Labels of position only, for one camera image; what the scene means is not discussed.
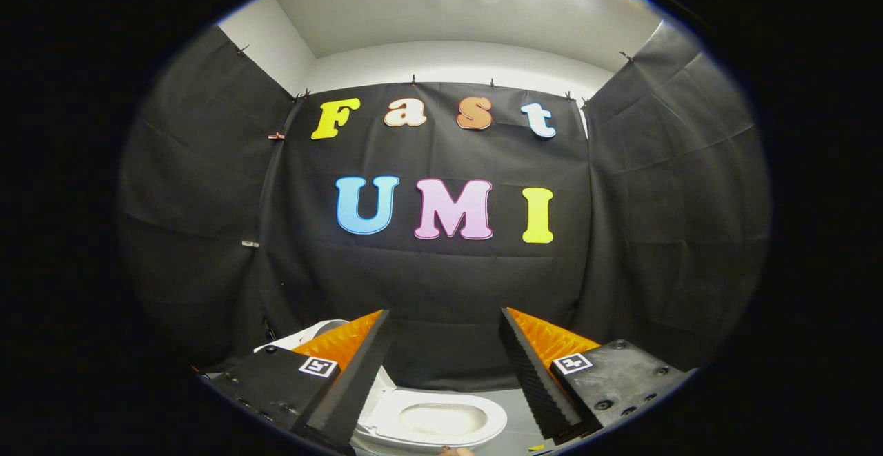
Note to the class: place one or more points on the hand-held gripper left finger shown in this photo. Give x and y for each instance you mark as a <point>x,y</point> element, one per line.
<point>345,387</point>

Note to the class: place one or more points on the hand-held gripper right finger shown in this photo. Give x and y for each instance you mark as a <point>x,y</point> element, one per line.
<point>534,387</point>

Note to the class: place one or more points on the white toilet tank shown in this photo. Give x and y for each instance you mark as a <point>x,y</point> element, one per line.
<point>286,342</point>

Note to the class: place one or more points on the black backdrop cloth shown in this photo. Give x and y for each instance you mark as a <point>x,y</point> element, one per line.
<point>441,283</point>

